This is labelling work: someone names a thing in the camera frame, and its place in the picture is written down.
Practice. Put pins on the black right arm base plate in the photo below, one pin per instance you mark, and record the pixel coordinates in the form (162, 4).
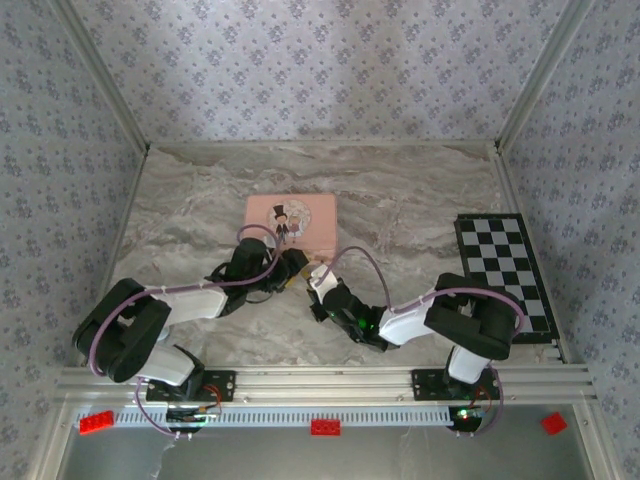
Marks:
(425, 385)

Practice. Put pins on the aluminium corner post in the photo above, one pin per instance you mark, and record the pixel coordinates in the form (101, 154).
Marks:
(541, 75)

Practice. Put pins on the aluminium side rail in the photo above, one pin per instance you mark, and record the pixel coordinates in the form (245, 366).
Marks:
(509, 190)
(123, 225)

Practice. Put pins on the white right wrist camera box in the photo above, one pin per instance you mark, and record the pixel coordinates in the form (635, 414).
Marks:
(327, 287)

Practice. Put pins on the aluminium front rail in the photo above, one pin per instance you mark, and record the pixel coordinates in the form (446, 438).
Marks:
(320, 382)

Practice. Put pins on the square red toy brick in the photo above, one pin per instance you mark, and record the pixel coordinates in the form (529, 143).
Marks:
(554, 424)

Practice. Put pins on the aluminium frame leg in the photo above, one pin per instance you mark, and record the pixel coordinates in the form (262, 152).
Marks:
(52, 445)
(595, 445)

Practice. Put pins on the black and grey checkerboard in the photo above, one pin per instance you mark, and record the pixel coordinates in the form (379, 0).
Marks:
(500, 270)

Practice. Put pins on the grey metal lower shelf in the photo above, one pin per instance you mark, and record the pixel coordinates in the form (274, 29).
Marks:
(350, 460)

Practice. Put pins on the long red toy brick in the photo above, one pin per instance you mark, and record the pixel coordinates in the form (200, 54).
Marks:
(96, 423)

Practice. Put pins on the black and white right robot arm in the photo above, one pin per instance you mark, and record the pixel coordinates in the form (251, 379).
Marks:
(475, 320)

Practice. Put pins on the pink tin box with cartoon couple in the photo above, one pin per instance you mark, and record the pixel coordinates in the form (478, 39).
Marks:
(320, 220)

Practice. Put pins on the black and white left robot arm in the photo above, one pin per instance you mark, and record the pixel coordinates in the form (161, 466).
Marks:
(120, 330)

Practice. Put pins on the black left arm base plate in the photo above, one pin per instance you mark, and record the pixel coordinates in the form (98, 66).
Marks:
(220, 385)

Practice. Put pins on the aluminium back rail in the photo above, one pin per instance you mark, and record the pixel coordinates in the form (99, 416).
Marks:
(320, 144)

